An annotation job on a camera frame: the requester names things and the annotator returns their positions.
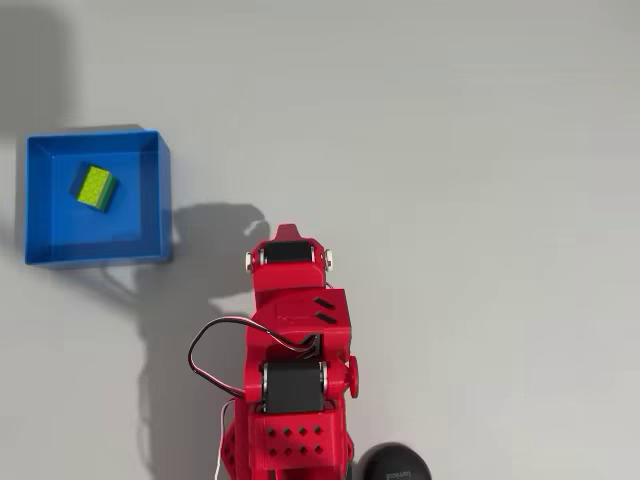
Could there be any green yellow block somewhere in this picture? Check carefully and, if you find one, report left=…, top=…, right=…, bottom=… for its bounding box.
left=68, top=162, right=120, bottom=215

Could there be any blue square box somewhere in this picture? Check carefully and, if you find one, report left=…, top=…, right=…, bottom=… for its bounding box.
left=23, top=128, right=175, bottom=266

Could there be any black round base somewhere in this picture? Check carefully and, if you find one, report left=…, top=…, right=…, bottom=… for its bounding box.
left=359, top=442, right=434, bottom=480

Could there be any red black white servo wire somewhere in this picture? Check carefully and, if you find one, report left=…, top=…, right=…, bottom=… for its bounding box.
left=187, top=317, right=322, bottom=401

